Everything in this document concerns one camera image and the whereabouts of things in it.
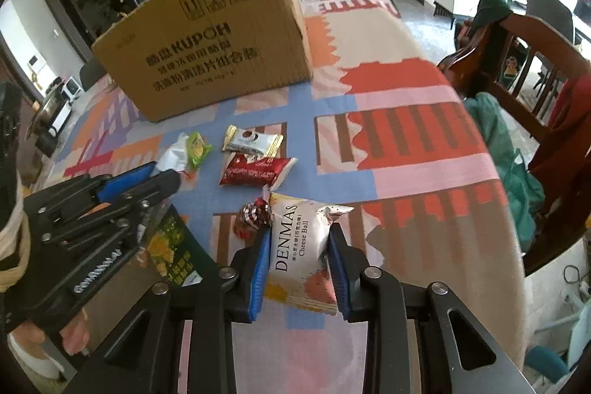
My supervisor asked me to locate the white denmas cheese ball packet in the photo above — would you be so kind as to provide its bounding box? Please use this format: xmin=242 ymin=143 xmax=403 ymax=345
xmin=264 ymin=193 xmax=353 ymax=315

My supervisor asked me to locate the red foil candy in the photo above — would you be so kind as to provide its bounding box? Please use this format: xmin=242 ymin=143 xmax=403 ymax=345
xmin=233 ymin=197 xmax=271 ymax=240

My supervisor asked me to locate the white wrapper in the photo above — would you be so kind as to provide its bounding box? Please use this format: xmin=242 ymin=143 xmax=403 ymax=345
xmin=151 ymin=133 xmax=190 ymax=177

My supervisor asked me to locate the green yellow snack bag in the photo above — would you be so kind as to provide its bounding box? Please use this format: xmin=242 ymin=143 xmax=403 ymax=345
xmin=142 ymin=204 xmax=218 ymax=288

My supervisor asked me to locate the small green candy packet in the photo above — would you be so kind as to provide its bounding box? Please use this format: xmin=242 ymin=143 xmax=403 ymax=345
xmin=185 ymin=131 xmax=212 ymax=171

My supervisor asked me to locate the red snack packet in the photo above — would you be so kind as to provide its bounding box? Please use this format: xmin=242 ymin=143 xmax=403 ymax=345
xmin=219 ymin=153 xmax=297 ymax=191

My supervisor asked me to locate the white gold snack packet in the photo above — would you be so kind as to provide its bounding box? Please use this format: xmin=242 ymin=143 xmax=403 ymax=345
xmin=221 ymin=125 xmax=283 ymax=158

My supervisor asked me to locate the left human hand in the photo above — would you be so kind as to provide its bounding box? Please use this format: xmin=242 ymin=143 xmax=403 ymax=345
xmin=8 ymin=309 xmax=90 ymax=381

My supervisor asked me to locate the metal cooking pot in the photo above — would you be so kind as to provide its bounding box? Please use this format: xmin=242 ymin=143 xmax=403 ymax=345
xmin=26 ymin=85 xmax=71 ymax=158

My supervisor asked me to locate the colourful patterned tablecloth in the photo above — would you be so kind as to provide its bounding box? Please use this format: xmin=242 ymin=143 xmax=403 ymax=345
xmin=43 ymin=0 xmax=530 ymax=394

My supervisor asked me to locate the green cloth on chair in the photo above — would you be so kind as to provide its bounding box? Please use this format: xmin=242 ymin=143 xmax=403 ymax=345
xmin=464 ymin=92 xmax=545 ymax=253

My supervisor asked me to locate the brown cardboard box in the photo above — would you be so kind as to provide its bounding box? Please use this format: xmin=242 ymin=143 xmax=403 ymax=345
xmin=92 ymin=0 xmax=312 ymax=122

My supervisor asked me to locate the red wooden chair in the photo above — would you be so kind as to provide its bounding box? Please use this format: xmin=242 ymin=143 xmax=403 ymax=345
xmin=439 ymin=13 xmax=590 ymax=275

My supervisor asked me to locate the white tv cabinet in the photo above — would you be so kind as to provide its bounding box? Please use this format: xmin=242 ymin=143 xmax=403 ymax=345
xmin=434 ymin=0 xmax=480 ymax=30

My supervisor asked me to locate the dark grey armchair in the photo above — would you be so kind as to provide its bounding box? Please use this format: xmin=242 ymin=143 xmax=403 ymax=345
xmin=526 ymin=0 xmax=575 ymax=43

